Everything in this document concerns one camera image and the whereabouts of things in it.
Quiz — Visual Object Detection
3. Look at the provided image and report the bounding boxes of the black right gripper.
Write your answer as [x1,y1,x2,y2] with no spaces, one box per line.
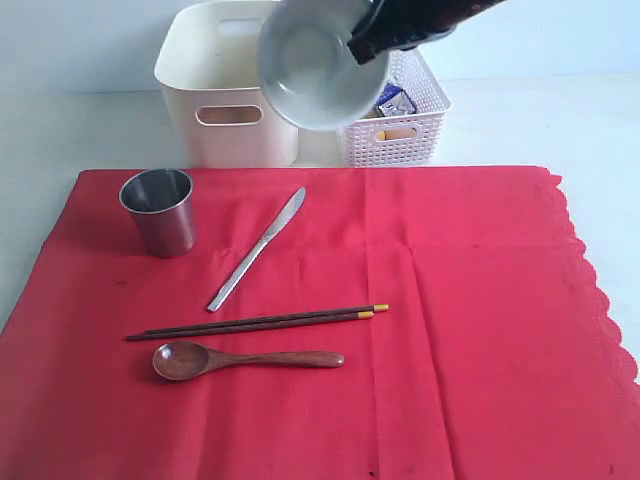
[347,0,504,65]

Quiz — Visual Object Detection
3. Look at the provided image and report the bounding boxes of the blue white milk carton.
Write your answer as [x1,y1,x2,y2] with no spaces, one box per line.
[374,78,418,117]

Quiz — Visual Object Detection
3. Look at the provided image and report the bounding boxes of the pale green ceramic bowl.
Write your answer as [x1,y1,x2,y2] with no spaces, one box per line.
[257,1,390,131]

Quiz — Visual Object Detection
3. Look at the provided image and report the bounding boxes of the stainless steel cup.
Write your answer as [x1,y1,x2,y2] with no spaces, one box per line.
[119,168,197,258]

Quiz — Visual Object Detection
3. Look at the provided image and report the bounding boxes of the dark wooden spoon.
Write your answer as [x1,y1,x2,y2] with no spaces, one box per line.
[152,341,345,381]

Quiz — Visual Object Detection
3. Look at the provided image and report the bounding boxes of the brown wooden plate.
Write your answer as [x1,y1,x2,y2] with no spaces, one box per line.
[197,105,262,125]

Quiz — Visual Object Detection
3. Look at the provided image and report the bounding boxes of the white perforated plastic basket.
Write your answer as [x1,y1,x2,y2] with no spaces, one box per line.
[337,52,451,167]

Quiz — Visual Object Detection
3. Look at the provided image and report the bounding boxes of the cream plastic storage bin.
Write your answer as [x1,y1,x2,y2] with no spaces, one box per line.
[154,1,299,168]

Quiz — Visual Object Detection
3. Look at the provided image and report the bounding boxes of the stainless steel table knife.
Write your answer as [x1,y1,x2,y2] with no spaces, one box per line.
[207,187,306,312]

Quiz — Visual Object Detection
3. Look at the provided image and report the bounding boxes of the red tablecloth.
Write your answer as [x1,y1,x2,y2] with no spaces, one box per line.
[0,165,640,480]

